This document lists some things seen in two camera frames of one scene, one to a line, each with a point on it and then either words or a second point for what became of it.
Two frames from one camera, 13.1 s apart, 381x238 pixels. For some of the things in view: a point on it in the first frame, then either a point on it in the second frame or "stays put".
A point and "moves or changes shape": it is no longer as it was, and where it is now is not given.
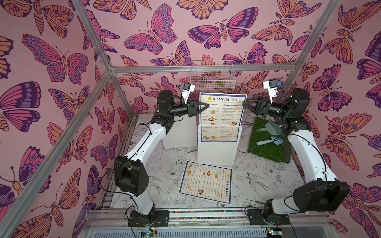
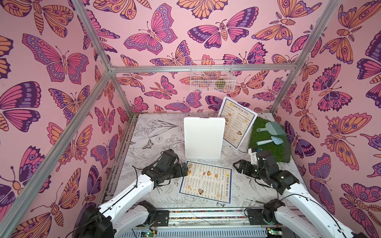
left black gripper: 190,108 → 179,173
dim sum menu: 206,181 stays put
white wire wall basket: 213,75 stays put
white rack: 183,133 → 204,137
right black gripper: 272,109 → 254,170
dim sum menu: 221,121 moves or changes shape
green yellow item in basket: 221,84 stays put
